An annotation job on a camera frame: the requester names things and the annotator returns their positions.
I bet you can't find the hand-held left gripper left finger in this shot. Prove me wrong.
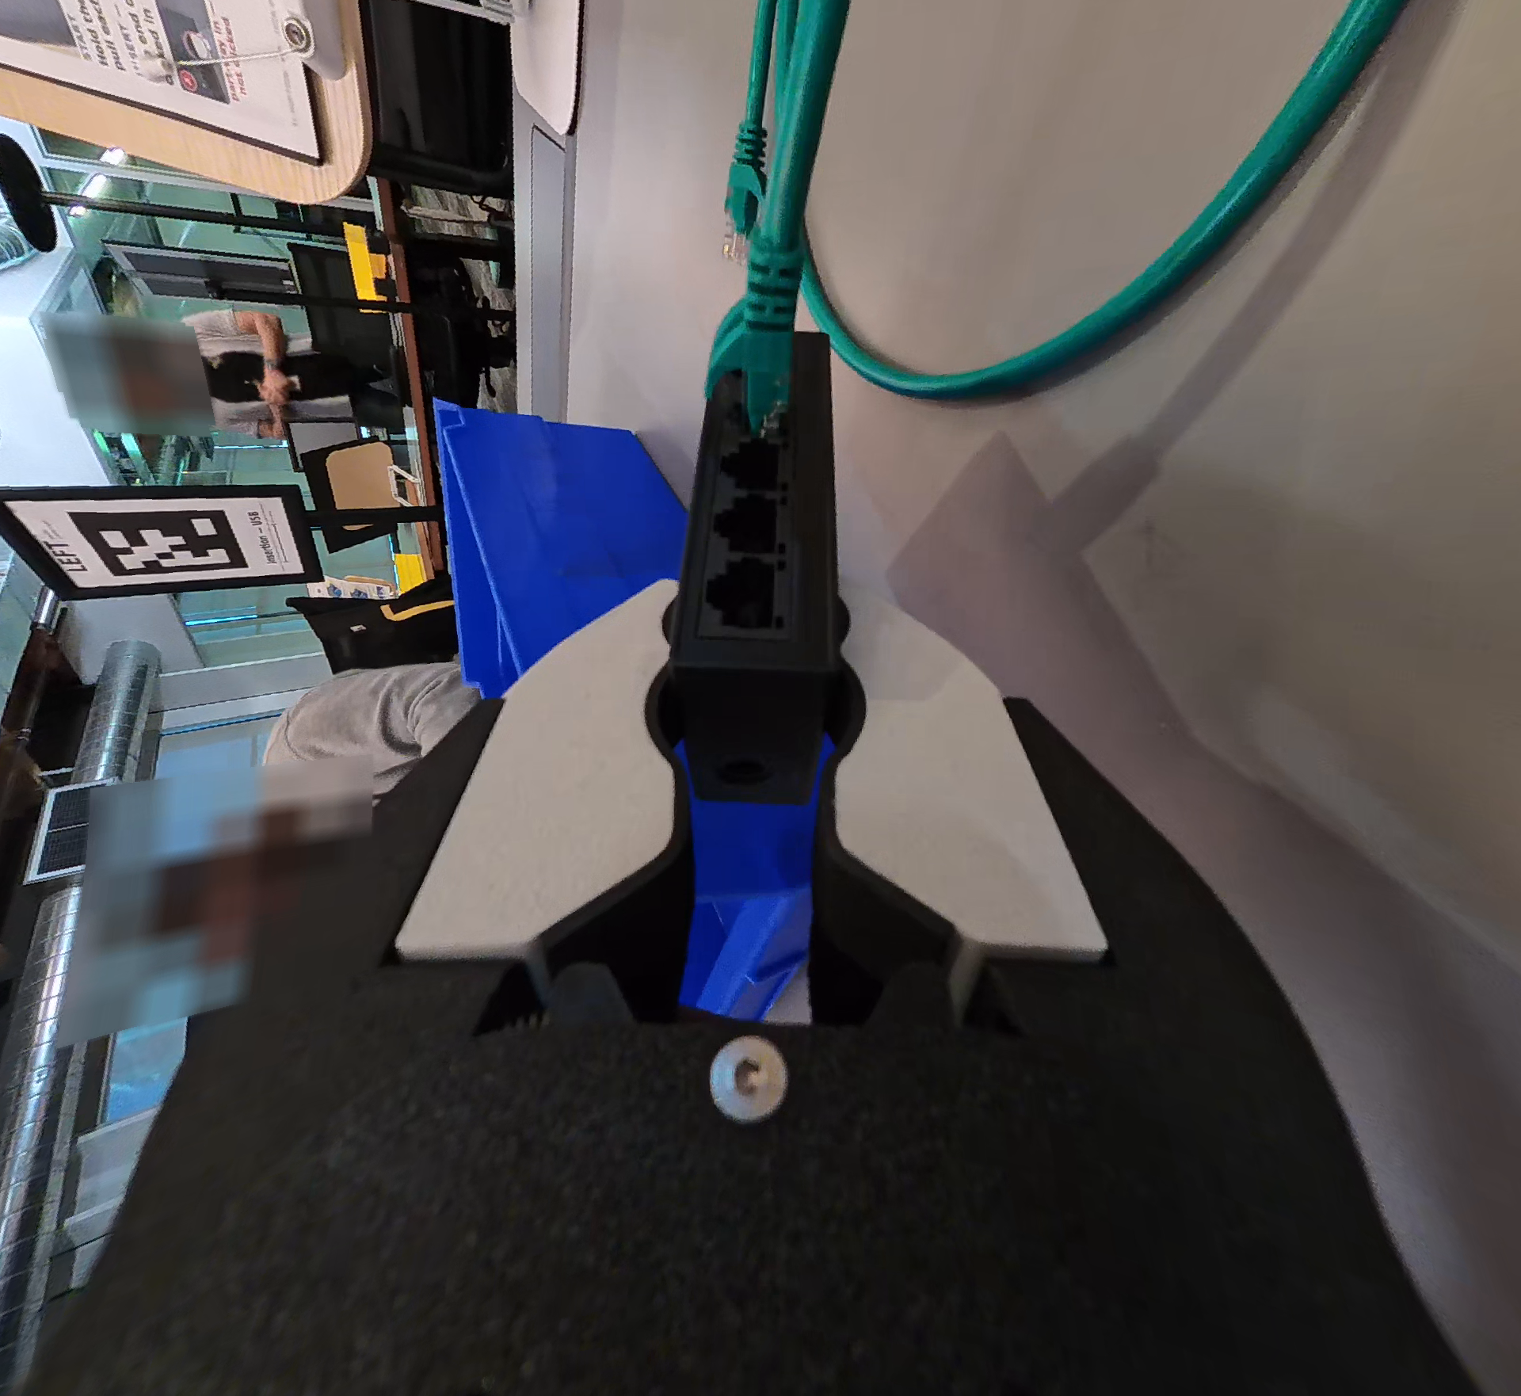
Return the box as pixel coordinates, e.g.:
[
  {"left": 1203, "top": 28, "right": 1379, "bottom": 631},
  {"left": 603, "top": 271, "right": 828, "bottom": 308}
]
[{"left": 395, "top": 577, "right": 695, "bottom": 1034}]

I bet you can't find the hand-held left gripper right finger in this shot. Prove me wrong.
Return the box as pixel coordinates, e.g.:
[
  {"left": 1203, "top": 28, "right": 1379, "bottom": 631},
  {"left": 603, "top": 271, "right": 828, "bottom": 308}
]
[{"left": 813, "top": 587, "right": 1113, "bottom": 1034}]

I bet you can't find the black network switch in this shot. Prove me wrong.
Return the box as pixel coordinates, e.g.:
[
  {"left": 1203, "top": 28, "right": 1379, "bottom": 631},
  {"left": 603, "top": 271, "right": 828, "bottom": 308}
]
[{"left": 662, "top": 329, "right": 847, "bottom": 802}]

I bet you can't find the green ethernet cable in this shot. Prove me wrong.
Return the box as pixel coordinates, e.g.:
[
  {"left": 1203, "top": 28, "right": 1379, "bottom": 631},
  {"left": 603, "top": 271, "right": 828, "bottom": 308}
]
[
  {"left": 722, "top": 0, "right": 1487, "bottom": 402},
  {"left": 703, "top": 0, "right": 882, "bottom": 435}
]

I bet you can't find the black bag with yellow stripe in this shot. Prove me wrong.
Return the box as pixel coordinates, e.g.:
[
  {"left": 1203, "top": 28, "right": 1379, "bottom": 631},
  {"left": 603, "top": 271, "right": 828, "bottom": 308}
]
[{"left": 289, "top": 573, "right": 458, "bottom": 675}]

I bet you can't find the blue plastic bin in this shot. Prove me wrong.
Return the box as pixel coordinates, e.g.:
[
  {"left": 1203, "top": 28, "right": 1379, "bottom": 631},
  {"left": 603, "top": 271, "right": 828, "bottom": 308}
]
[{"left": 430, "top": 398, "right": 834, "bottom": 1022}]

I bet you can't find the wooden chair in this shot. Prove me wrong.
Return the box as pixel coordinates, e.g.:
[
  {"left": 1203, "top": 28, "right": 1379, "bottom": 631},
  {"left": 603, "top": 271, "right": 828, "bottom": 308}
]
[{"left": 297, "top": 439, "right": 431, "bottom": 554}]

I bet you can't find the printed marker tag sign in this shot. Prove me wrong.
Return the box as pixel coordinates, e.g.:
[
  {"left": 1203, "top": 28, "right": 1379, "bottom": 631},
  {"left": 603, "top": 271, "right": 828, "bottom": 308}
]
[{"left": 0, "top": 483, "right": 322, "bottom": 600}]

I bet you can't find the grey panel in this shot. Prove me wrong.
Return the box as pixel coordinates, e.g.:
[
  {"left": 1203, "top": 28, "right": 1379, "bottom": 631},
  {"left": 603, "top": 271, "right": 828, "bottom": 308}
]
[{"left": 526, "top": 121, "right": 580, "bottom": 425}]

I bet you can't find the wooden board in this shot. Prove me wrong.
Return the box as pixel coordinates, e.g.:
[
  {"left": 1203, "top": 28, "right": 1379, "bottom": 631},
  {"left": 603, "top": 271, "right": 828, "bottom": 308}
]
[{"left": 0, "top": 0, "right": 378, "bottom": 207}]

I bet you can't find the white mat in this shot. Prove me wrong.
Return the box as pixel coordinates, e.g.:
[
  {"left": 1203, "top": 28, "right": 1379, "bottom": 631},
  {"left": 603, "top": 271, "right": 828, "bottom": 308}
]
[{"left": 508, "top": 0, "right": 591, "bottom": 134}]

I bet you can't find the metal duct pipe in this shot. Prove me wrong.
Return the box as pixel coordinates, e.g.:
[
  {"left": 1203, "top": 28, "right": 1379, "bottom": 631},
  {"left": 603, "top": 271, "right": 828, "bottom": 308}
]
[{"left": 0, "top": 641, "right": 164, "bottom": 1301}]

